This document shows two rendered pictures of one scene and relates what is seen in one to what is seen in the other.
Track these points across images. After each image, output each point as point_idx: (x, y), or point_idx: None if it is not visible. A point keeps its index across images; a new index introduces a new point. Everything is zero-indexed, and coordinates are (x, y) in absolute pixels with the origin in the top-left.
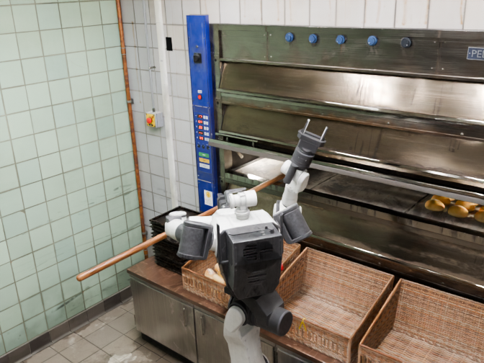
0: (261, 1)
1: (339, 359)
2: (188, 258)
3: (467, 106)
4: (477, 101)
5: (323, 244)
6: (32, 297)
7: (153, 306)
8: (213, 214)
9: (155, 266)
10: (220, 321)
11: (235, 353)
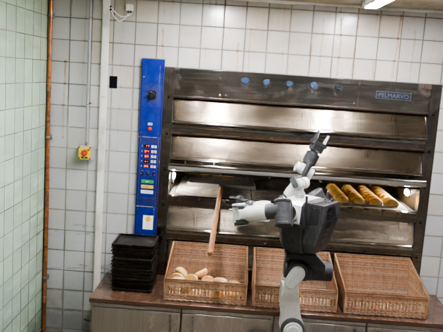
0: (221, 53)
1: (327, 311)
2: (289, 224)
3: (377, 126)
4: (383, 123)
5: (266, 242)
6: None
7: (123, 329)
8: (255, 205)
9: (114, 292)
10: (213, 315)
11: (287, 310)
